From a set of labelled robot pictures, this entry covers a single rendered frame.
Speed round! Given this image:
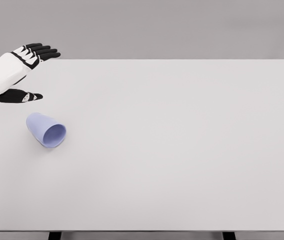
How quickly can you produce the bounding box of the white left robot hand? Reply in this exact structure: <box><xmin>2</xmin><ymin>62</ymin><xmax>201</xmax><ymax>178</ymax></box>
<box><xmin>0</xmin><ymin>42</ymin><xmax>62</xmax><ymax>104</ymax></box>

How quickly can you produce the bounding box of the light blue plastic cup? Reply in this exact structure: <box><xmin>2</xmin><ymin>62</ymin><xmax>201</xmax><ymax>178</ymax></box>
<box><xmin>25</xmin><ymin>112</ymin><xmax>67</xmax><ymax>150</ymax></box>

